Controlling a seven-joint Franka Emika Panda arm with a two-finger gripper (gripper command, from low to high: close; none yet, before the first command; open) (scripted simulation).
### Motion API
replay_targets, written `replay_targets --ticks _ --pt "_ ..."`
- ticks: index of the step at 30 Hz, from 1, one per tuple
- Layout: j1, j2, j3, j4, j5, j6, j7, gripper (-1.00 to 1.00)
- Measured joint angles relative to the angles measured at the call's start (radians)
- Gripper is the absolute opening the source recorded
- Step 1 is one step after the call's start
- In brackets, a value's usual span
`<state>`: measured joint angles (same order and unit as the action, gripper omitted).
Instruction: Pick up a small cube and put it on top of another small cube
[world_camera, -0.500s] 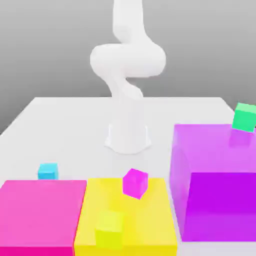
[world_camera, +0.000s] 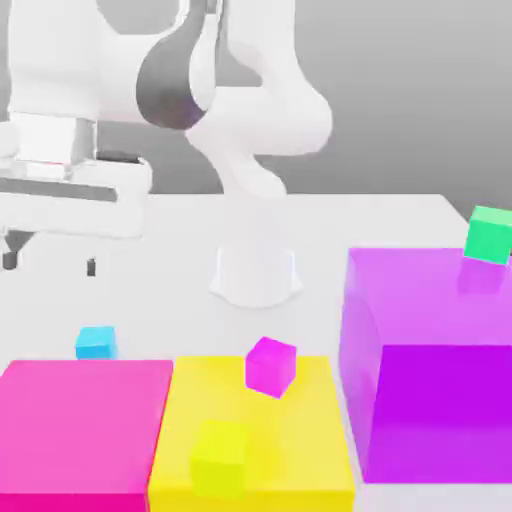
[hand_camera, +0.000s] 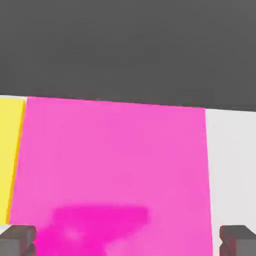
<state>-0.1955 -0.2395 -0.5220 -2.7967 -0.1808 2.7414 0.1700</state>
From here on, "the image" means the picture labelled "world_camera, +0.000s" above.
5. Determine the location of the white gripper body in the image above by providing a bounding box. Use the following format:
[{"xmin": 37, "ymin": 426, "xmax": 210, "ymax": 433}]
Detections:
[{"xmin": 0, "ymin": 166, "xmax": 146, "ymax": 241}]

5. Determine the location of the small cyan cube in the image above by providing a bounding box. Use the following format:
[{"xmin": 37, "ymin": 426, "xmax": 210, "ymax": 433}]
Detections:
[{"xmin": 74, "ymin": 325, "xmax": 119, "ymax": 361}]

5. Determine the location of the small magenta cube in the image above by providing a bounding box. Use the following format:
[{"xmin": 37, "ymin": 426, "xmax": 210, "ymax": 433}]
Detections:
[{"xmin": 244, "ymin": 336, "xmax": 298, "ymax": 401}]

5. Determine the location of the small yellow cube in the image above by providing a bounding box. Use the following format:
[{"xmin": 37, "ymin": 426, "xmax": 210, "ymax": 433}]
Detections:
[{"xmin": 188, "ymin": 418, "xmax": 248, "ymax": 498}]

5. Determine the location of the small green cube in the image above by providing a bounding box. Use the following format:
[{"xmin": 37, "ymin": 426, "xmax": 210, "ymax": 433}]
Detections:
[{"xmin": 463, "ymin": 205, "xmax": 512, "ymax": 266}]

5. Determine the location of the large pink box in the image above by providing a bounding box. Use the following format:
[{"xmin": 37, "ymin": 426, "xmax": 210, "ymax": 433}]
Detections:
[{"xmin": 0, "ymin": 358, "xmax": 175, "ymax": 512}]

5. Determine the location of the large yellow box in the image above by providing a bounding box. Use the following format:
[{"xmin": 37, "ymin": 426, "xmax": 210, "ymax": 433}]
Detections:
[{"xmin": 146, "ymin": 354, "xmax": 357, "ymax": 512}]

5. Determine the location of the large purple box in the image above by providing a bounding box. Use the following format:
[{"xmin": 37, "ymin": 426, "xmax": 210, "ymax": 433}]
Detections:
[{"xmin": 338, "ymin": 246, "xmax": 512, "ymax": 486}]

